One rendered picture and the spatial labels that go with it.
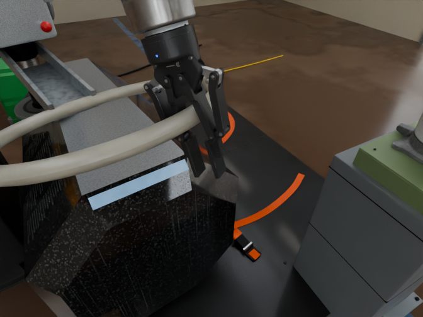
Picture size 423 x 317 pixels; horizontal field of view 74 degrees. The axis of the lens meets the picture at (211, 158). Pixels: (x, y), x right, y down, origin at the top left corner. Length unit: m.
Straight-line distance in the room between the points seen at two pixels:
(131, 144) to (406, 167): 0.85
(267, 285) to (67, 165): 1.35
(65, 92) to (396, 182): 1.02
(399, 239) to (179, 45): 0.90
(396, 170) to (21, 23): 1.22
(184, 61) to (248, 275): 1.35
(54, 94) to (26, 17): 0.28
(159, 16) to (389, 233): 0.95
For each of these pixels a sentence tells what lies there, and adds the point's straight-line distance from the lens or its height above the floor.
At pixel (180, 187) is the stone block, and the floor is 0.77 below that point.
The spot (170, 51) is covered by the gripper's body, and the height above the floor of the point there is 1.32.
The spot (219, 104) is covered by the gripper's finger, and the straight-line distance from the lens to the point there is 0.40.
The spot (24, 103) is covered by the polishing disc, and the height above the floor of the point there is 0.89.
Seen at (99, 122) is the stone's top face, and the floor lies 0.84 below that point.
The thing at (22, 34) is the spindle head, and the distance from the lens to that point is 1.12.
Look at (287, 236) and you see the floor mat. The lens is 1.78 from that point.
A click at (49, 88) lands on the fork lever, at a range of 0.98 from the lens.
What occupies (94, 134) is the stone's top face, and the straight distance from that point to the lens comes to 1.12.
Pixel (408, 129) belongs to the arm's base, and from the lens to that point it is 1.14.
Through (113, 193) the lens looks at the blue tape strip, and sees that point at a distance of 0.89.
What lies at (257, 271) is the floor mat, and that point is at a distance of 1.63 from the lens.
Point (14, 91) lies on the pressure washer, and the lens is 2.84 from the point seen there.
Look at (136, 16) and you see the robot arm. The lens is 0.39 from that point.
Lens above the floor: 1.45
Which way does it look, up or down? 41 degrees down
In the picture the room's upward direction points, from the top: straight up
